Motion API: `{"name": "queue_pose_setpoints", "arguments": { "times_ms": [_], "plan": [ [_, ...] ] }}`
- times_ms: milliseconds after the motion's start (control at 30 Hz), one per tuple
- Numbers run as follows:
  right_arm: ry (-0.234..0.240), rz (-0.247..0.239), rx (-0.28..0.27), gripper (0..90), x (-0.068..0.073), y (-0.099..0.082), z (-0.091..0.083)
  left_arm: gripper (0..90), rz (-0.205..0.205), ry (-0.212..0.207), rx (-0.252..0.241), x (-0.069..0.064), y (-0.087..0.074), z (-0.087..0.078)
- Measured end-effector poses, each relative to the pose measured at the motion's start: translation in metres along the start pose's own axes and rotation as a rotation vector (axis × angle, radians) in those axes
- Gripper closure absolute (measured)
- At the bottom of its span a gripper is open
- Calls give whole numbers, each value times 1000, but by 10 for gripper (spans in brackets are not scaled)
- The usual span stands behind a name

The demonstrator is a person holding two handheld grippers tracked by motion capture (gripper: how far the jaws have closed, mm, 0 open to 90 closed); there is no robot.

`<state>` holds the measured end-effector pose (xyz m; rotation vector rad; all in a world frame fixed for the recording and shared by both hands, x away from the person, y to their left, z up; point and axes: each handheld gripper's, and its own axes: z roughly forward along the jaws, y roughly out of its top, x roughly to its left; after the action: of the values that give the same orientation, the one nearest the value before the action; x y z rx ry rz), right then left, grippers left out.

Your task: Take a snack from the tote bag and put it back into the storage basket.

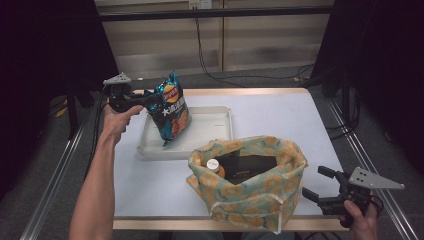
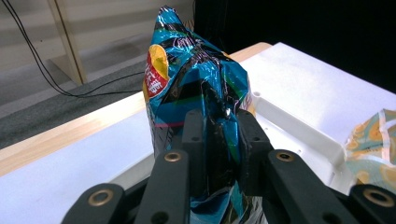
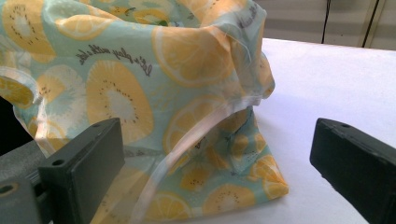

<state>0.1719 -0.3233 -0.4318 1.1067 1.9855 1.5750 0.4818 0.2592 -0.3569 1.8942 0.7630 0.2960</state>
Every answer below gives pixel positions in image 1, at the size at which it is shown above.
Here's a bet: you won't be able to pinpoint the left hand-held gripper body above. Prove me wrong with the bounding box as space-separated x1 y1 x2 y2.
103 72 148 113

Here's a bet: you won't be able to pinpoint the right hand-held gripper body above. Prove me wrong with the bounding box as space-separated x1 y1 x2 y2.
318 166 406 216

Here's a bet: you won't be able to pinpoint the blue black chip bag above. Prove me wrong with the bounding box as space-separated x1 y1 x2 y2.
143 70 193 148

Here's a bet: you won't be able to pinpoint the orange print fabric bag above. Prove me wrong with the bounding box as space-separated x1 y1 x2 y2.
186 134 309 234

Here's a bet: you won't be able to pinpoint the white plastic tray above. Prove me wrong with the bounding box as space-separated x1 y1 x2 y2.
137 105 234 160

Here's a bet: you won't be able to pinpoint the black glossy box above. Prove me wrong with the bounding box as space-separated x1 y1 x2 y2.
219 150 278 186

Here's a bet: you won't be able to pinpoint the person's left hand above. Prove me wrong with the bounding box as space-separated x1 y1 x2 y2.
101 104 146 144

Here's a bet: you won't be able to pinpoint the person's right hand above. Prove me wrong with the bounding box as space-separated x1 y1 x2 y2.
339 199 379 240

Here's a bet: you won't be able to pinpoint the black metal stand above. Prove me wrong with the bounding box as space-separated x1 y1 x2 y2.
64 79 111 139

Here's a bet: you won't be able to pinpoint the dark curtain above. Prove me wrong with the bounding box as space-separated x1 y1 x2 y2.
0 0 126 201
309 0 424 174

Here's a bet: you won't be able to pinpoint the orange bottle with white cap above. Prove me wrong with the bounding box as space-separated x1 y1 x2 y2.
205 158 227 179

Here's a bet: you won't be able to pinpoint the black horizontal bar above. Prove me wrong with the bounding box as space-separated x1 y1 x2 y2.
98 5 334 23

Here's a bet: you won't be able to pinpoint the metal floor rail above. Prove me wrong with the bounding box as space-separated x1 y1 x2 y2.
326 99 419 240
19 123 88 240

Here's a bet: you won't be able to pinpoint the black floor cables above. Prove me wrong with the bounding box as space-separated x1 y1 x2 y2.
326 89 363 141

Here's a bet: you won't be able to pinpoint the black hanging cable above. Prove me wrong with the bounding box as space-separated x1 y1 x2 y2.
194 18 315 88

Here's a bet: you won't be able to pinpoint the white wall socket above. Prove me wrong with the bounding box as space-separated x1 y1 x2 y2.
188 0 213 10

